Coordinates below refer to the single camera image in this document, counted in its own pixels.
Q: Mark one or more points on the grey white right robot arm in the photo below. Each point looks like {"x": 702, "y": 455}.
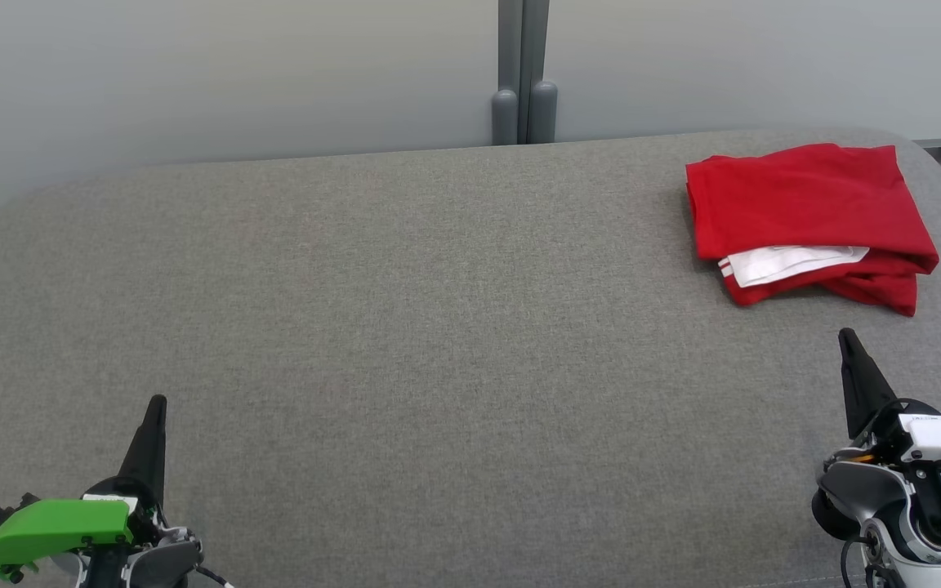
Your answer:
{"x": 920, "y": 523}

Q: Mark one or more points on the grey fabric sofa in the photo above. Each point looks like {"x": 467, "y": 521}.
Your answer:
{"x": 438, "y": 327}

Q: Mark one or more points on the red white basketball jersey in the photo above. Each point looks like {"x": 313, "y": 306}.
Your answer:
{"x": 797, "y": 196}

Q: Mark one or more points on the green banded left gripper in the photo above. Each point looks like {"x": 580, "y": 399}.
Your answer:
{"x": 54, "y": 527}

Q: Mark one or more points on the grey rounded partition post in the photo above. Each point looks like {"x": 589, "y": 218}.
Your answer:
{"x": 544, "y": 114}
{"x": 505, "y": 118}

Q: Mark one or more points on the red shorts with white stripe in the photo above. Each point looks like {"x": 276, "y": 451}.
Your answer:
{"x": 887, "y": 292}

